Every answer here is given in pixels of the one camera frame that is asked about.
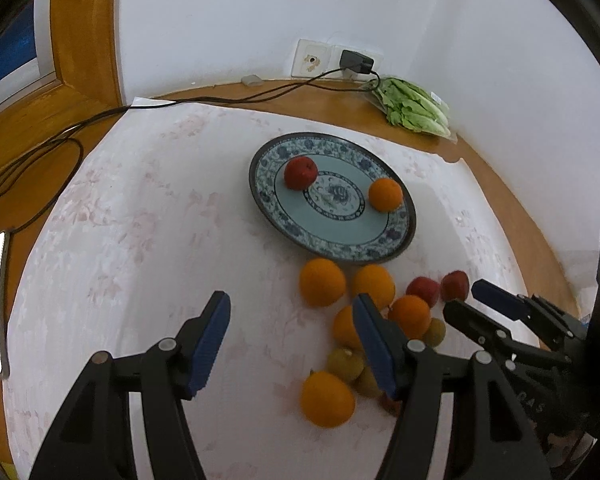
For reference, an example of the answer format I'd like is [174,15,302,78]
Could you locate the white floral tablecloth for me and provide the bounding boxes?
[2,96,581,480]

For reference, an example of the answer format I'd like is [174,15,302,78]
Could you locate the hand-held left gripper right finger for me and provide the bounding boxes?
[352,292,553,480]

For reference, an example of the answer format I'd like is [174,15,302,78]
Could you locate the red apple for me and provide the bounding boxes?
[440,270,471,303]
[284,156,318,191]
[406,276,441,309]
[378,392,403,417]

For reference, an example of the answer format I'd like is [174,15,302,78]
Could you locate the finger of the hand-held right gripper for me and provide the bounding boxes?
[471,279,587,350]
[442,299,572,367]

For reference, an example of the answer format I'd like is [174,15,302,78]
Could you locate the blue patterned ceramic plate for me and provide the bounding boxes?
[248,132,417,266]

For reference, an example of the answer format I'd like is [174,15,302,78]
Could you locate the black charger plug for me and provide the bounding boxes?
[340,50,375,76]

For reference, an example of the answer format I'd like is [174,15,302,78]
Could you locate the white power wall socket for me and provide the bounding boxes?
[332,45,383,81]

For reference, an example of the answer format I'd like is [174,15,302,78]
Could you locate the black looped cable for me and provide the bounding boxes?
[0,130,86,233]

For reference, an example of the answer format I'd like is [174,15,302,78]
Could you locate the black charger cable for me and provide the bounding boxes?
[0,62,381,233]

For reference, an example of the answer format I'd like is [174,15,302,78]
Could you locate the white round-port wall socket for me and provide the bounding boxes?
[294,39,337,78]

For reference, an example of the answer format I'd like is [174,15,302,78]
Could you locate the blue window pane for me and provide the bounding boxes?
[0,0,56,121]

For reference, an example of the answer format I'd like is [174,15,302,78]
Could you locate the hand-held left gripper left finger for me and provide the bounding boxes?
[27,290,231,480]

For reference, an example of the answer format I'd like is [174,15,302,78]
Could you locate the orange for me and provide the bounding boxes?
[299,257,347,308]
[332,305,368,351]
[368,178,405,212]
[351,264,397,311]
[387,295,432,341]
[300,370,357,429]

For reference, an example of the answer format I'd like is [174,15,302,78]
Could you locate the small yellow-green pear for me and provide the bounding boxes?
[420,317,447,348]
[354,366,383,398]
[326,346,366,383]

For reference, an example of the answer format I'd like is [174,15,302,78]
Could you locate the bagged green lettuce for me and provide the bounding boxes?
[365,76,453,138]

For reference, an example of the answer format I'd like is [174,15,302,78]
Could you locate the wooden window frame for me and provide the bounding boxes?
[0,0,131,161]

